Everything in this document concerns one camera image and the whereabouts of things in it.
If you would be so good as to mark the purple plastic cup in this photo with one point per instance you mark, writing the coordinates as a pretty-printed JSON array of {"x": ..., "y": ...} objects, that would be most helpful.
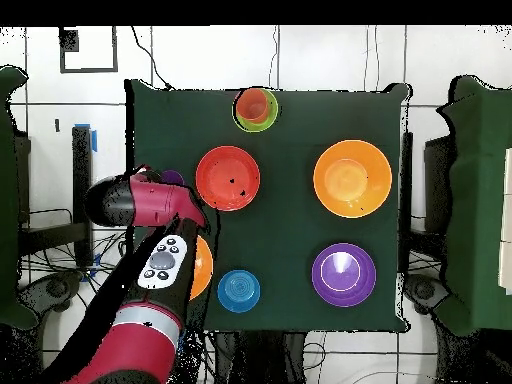
[{"x": 174, "y": 176}]

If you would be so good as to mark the red plastic bowl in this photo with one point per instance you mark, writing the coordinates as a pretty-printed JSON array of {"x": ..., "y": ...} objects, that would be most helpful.
[{"x": 228, "y": 178}]

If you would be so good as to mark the red plastic cup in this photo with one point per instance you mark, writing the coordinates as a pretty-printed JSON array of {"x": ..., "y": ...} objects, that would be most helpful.
[{"x": 252, "y": 106}]

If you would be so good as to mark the green plastic bowl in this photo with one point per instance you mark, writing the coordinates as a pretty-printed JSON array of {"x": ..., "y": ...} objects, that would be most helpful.
[{"x": 272, "y": 116}]

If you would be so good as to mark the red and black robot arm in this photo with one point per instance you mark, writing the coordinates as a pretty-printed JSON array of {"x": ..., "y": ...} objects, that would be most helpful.
[{"x": 140, "y": 352}]

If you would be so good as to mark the large orange plastic bowl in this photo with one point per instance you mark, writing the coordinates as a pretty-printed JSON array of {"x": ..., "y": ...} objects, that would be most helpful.
[
  {"x": 203, "y": 268},
  {"x": 352, "y": 178}
]

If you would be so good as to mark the black office chair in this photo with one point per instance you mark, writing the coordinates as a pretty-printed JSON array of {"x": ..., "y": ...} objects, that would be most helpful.
[
  {"x": 52, "y": 292},
  {"x": 424, "y": 290}
]

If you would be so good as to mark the blue plastic bowl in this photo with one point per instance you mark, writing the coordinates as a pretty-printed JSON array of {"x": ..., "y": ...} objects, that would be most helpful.
[{"x": 238, "y": 291}]

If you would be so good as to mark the dark green table cloth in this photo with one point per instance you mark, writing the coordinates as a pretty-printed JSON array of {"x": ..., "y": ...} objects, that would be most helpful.
[{"x": 300, "y": 120}]

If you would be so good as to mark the green cloth covered table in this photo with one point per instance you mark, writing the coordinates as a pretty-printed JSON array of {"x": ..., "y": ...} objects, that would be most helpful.
[
  {"x": 480, "y": 200},
  {"x": 8, "y": 280}
]

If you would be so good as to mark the purple plastic bowl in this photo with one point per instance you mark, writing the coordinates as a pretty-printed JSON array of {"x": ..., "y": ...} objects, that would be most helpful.
[{"x": 344, "y": 274}]

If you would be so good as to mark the black metal frame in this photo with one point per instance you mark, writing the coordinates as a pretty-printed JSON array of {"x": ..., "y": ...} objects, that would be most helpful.
[{"x": 82, "y": 160}]

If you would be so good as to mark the black metal post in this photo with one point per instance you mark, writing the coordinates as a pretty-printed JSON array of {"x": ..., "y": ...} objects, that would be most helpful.
[{"x": 407, "y": 200}]

